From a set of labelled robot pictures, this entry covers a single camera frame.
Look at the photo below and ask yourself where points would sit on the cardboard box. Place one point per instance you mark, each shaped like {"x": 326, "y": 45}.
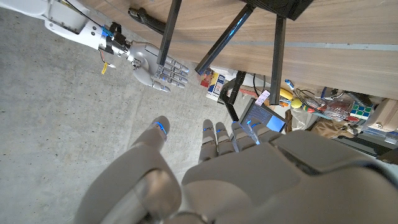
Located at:
{"x": 385, "y": 115}

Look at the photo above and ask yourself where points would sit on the yellow ball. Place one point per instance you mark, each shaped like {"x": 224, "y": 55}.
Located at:
{"x": 296, "y": 103}

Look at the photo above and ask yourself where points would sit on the pink sticky note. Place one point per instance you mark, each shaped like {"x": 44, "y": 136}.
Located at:
{"x": 262, "y": 98}

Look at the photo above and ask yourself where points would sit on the clear plastic jar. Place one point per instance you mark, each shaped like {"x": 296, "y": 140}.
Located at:
{"x": 337, "y": 107}

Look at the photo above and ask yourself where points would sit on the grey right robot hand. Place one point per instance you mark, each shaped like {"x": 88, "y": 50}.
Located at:
{"x": 149, "y": 62}

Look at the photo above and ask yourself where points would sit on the computer monitor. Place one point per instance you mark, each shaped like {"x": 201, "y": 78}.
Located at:
{"x": 264, "y": 118}

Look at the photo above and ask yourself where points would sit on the white wipes canister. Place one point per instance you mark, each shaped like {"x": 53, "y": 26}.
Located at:
{"x": 217, "y": 86}

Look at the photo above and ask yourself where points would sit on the blue marker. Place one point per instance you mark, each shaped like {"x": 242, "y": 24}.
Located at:
{"x": 289, "y": 84}

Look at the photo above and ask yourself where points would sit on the brown jacket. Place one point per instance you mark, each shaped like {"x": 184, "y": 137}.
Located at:
{"x": 332, "y": 129}

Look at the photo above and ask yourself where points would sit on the black router with antennas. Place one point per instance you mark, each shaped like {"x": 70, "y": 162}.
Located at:
{"x": 278, "y": 62}

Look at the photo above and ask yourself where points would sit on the rubik's cube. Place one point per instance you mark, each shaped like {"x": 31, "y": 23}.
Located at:
{"x": 361, "y": 110}

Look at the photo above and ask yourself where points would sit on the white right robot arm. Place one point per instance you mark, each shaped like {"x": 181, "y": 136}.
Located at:
{"x": 62, "y": 21}

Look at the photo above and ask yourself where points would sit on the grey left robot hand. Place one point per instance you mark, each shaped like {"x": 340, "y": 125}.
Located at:
{"x": 248, "y": 186}

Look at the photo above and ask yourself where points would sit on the yellow banana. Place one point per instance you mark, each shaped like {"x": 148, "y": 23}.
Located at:
{"x": 286, "y": 94}

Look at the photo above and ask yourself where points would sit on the white plastic bag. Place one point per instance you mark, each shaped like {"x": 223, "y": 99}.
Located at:
{"x": 303, "y": 119}

